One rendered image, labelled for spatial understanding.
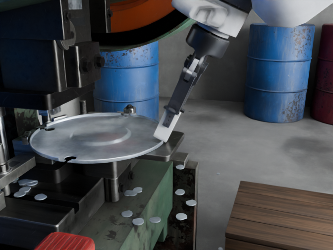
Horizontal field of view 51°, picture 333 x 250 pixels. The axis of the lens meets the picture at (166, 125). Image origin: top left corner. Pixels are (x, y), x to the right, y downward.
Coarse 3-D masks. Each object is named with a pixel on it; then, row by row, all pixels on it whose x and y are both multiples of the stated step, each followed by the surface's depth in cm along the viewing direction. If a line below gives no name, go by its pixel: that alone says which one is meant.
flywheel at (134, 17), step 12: (132, 0) 101; (144, 0) 98; (156, 0) 96; (168, 0) 95; (120, 12) 100; (132, 12) 99; (144, 12) 98; (156, 12) 97; (168, 12) 96; (120, 24) 101; (132, 24) 100; (144, 24) 99
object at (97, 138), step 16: (48, 128) 80; (64, 128) 79; (80, 128) 78; (96, 128) 78; (112, 128) 78; (128, 128) 79; (144, 128) 79; (32, 144) 70; (48, 144) 70; (64, 144) 70; (80, 144) 70; (96, 144) 70; (112, 144) 70; (128, 144) 70; (144, 144) 70; (160, 144) 70; (64, 160) 63; (80, 160) 62; (96, 160) 62; (112, 160) 63
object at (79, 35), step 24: (72, 0) 68; (72, 24) 67; (0, 48) 67; (24, 48) 66; (48, 48) 64; (72, 48) 66; (96, 48) 73; (24, 72) 67; (48, 72) 66; (72, 72) 67; (96, 72) 74
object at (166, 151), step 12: (180, 132) 77; (168, 144) 71; (144, 156) 67; (156, 156) 66; (168, 156) 66; (84, 168) 74; (96, 168) 73; (108, 168) 72; (120, 168) 74; (108, 180) 73; (120, 180) 75; (108, 192) 74; (120, 192) 75
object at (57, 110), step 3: (57, 108) 77; (39, 111) 75; (42, 111) 75; (45, 111) 75; (48, 111) 75; (51, 111) 76; (54, 111) 76; (57, 111) 77; (60, 111) 78; (39, 114) 76; (42, 114) 75; (45, 114) 75; (48, 114) 75; (51, 114) 76; (54, 114) 76
